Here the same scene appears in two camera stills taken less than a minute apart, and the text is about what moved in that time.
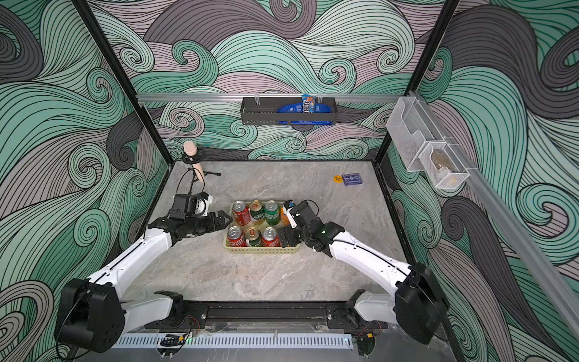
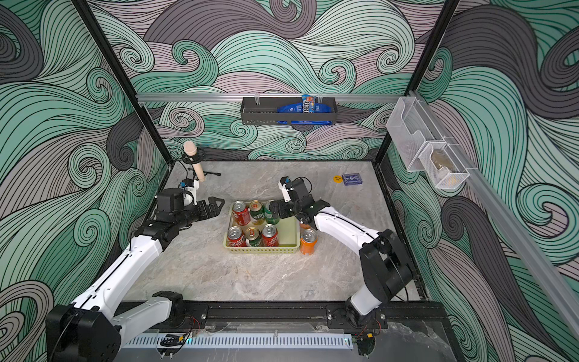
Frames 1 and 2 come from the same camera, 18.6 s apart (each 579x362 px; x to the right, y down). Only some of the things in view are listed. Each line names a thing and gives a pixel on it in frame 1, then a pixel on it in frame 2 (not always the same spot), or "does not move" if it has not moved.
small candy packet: (307, 103) does not move
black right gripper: (295, 238) to (278, 207)
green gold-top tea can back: (257, 213) does not move
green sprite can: (272, 213) does not move
